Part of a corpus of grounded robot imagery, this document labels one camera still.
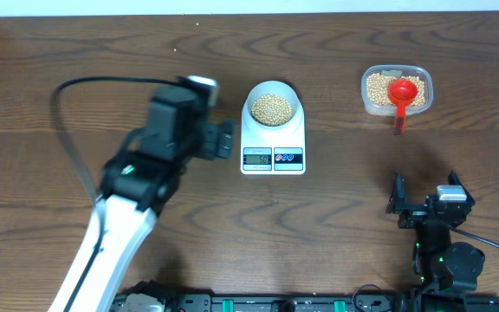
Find red plastic measuring scoop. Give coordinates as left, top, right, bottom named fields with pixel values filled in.
left=387, top=79, right=418, bottom=136

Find soybeans in bowl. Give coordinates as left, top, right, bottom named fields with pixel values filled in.
left=250, top=94, right=292, bottom=127

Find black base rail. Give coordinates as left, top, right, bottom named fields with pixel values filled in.
left=109, top=281, right=499, bottom=312

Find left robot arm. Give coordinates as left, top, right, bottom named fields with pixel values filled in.
left=50, top=75, right=235, bottom=311

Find left black cable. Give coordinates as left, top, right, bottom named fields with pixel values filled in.
left=49, top=75, right=181, bottom=205

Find soybeans pile in container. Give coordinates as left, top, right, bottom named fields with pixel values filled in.
left=366, top=73, right=426, bottom=107

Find white digital kitchen scale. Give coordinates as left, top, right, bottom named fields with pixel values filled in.
left=240, top=109, right=306, bottom=175

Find light blue round bowl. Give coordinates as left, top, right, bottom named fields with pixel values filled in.
left=242, top=81, right=302, bottom=128

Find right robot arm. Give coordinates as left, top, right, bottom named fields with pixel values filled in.
left=386, top=172, right=485, bottom=311

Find clear plastic container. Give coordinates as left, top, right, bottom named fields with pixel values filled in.
left=361, top=64, right=434, bottom=116

